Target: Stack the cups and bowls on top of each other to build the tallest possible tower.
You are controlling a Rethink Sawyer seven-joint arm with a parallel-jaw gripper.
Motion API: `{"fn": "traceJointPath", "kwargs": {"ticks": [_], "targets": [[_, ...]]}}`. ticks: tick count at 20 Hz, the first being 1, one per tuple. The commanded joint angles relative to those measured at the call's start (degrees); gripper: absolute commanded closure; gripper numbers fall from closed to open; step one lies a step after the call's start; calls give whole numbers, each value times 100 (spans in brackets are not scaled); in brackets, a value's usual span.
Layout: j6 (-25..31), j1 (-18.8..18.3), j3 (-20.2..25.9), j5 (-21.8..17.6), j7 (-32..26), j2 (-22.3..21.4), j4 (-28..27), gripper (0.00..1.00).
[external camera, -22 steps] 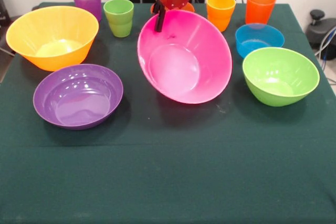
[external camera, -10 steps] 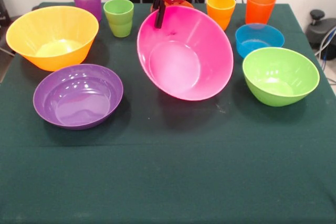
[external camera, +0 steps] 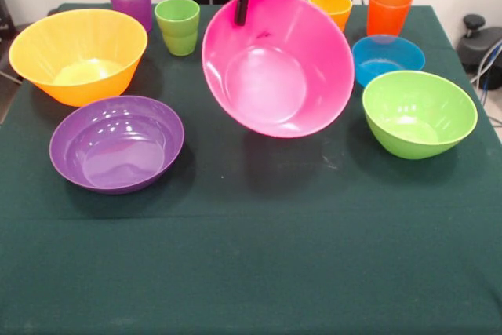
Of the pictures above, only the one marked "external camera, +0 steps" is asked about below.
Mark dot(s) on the large pink bowl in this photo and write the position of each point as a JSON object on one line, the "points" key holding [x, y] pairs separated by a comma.
{"points": [[274, 84]]}

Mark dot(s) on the green cup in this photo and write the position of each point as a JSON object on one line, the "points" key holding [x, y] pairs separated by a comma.
{"points": [[178, 33]]}

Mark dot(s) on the yellow-orange cup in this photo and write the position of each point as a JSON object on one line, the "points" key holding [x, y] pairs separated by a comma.
{"points": [[333, 3]]}

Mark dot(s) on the purple cup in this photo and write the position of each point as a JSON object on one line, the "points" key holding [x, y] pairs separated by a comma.
{"points": [[129, 1]]}

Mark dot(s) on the orange cup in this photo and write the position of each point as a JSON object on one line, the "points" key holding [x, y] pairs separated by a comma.
{"points": [[388, 13]]}

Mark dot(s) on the blue bowl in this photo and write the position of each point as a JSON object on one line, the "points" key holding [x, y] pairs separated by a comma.
{"points": [[392, 52]]}

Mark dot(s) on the purple bowl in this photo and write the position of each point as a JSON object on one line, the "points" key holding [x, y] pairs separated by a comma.
{"points": [[117, 154]]}

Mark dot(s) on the green bowl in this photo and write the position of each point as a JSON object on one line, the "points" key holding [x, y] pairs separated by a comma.
{"points": [[412, 107]]}

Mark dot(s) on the large yellow bowl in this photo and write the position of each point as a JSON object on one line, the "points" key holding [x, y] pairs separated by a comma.
{"points": [[39, 56]]}

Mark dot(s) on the dark grey equipment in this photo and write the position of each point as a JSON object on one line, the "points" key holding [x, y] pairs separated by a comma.
{"points": [[4, 21]]}

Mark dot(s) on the dark green tablecloth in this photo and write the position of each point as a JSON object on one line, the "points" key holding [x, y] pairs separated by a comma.
{"points": [[274, 233]]}

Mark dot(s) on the black clamp device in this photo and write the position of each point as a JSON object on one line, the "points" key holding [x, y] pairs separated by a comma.
{"points": [[474, 46]]}

